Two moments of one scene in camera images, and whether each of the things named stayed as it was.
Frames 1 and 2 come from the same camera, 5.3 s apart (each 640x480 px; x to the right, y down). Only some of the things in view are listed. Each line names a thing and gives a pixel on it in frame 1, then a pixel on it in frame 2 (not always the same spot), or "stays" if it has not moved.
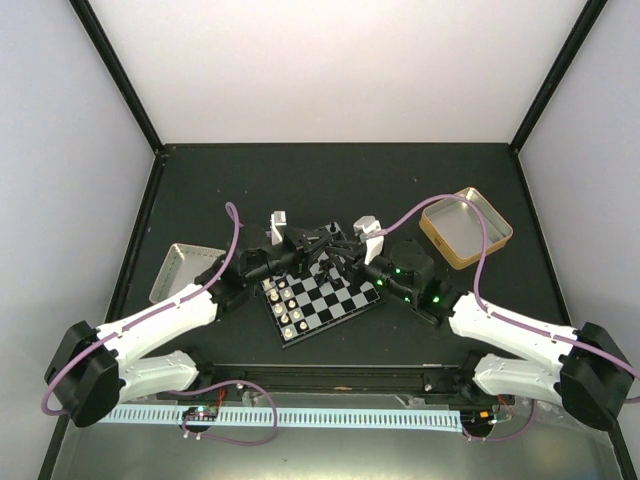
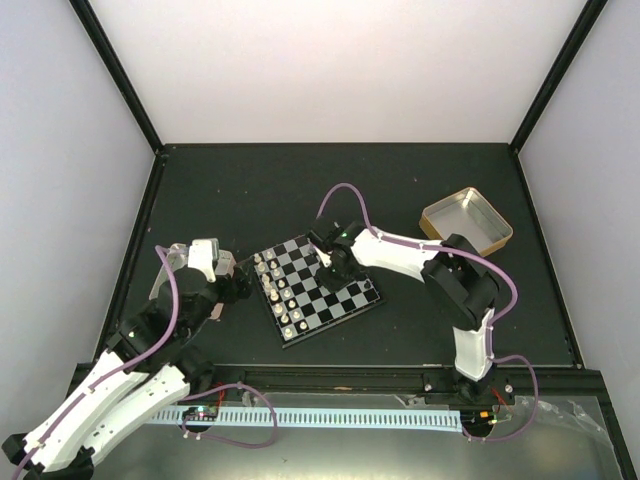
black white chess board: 317,296 stays
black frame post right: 579,34 stays
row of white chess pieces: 274,297 stays
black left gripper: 296,237 -> 244,282
